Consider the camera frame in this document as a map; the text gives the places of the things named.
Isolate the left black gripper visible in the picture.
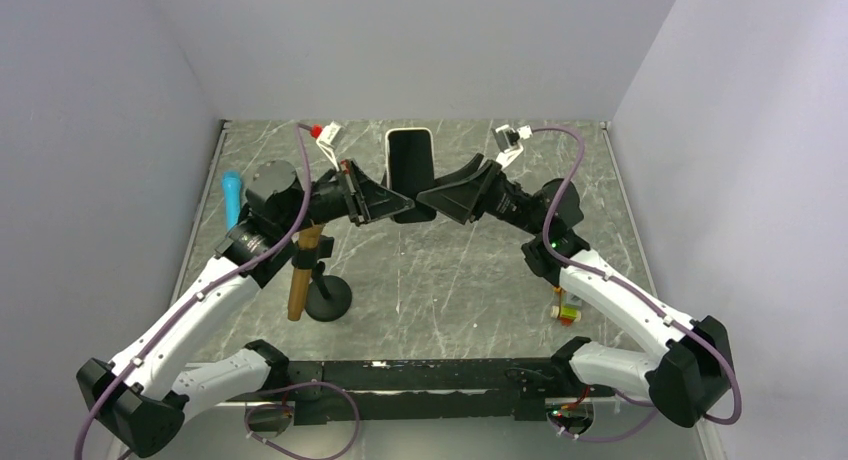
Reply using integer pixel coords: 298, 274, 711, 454
279, 157, 414, 235

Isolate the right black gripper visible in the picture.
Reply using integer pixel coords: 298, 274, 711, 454
416, 154, 545, 238

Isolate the black smartphone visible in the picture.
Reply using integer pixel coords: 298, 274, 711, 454
388, 130, 437, 224

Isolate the beige phone case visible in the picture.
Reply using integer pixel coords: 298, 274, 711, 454
384, 126, 439, 225

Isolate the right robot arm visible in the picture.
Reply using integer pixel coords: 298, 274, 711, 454
415, 156, 741, 428

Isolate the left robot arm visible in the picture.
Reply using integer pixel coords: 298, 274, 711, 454
77, 160, 414, 458

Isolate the gold microphone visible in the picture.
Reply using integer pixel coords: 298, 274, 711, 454
288, 224, 324, 321

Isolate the black microphone stand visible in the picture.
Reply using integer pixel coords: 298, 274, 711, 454
292, 234, 353, 322

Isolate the blue toy microphone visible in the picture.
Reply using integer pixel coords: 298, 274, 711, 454
221, 170, 243, 231

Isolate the colourful toy brick assembly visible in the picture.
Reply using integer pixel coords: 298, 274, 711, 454
549, 288, 583, 326

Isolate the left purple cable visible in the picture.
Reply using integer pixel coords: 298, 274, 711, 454
72, 122, 326, 460

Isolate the purple cable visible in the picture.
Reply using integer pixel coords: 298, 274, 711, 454
529, 126, 743, 426
72, 122, 326, 460

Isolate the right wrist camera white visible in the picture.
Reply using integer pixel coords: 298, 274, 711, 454
492, 124, 533, 169

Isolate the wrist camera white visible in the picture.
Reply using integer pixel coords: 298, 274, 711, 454
492, 124, 533, 169
309, 121, 345, 170

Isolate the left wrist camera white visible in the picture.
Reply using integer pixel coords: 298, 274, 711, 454
309, 121, 345, 170

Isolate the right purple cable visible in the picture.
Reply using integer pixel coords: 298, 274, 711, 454
529, 126, 743, 426

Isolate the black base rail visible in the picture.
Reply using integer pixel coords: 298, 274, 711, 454
237, 357, 595, 426

